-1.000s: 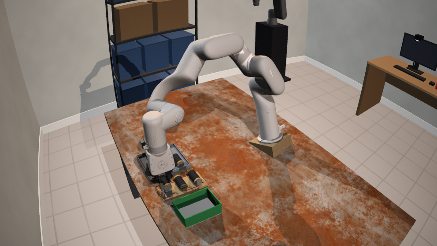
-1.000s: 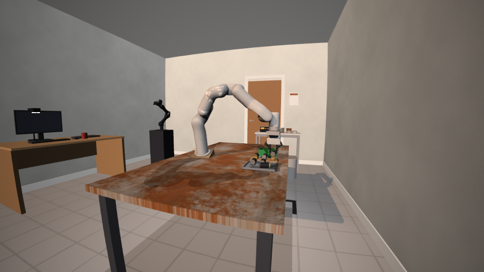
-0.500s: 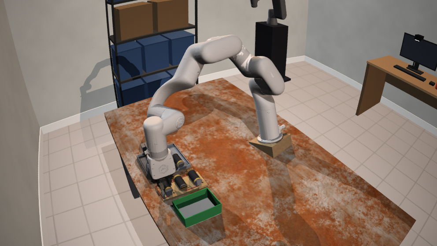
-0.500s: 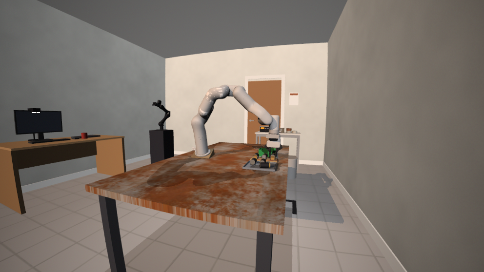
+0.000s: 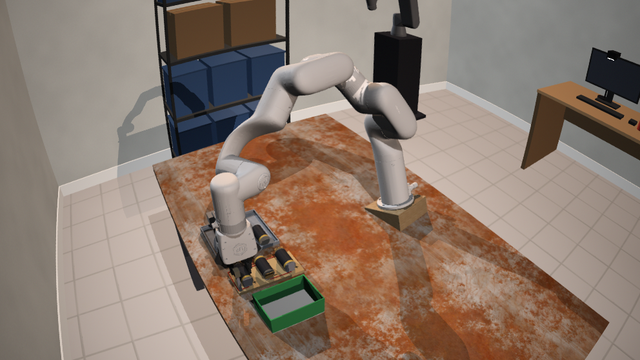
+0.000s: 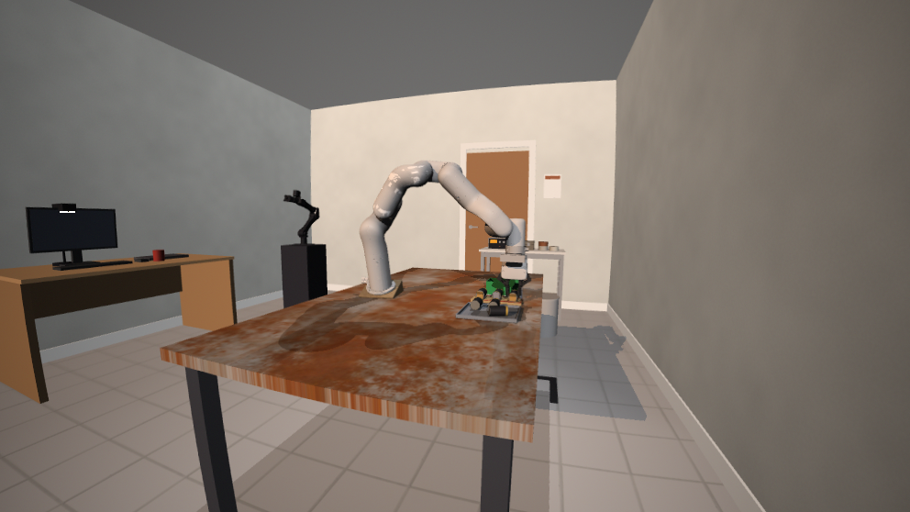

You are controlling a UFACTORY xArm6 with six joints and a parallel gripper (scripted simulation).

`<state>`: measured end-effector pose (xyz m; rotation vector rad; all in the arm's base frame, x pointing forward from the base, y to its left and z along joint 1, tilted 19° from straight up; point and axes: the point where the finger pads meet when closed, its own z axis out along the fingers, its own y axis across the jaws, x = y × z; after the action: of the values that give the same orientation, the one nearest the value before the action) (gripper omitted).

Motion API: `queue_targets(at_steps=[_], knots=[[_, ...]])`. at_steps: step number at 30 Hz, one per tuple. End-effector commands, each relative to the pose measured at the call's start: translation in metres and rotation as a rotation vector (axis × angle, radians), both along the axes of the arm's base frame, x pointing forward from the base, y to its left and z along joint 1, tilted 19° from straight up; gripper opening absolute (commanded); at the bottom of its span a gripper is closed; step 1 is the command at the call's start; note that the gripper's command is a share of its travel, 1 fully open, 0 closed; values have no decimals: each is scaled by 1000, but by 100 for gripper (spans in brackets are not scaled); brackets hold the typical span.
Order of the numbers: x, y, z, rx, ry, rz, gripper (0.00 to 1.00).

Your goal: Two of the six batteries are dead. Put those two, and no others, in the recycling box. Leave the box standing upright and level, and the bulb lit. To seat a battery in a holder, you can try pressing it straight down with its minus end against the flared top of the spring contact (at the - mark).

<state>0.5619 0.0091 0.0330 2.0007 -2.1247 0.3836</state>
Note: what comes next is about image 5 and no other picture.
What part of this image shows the green open-top box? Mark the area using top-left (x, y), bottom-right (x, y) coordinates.
top-left (252, 274), bottom-right (325, 334)

